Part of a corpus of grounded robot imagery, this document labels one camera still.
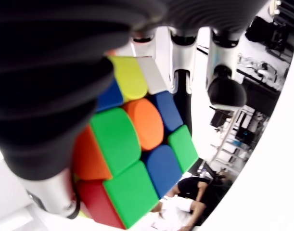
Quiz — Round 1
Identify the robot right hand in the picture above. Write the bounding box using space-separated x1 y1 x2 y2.
0 0 265 220

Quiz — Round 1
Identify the multicoloured Rubik's cube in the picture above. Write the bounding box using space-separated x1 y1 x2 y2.
72 55 200 230

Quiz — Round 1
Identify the seated person white shirt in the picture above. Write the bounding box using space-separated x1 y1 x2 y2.
149 194 212 231

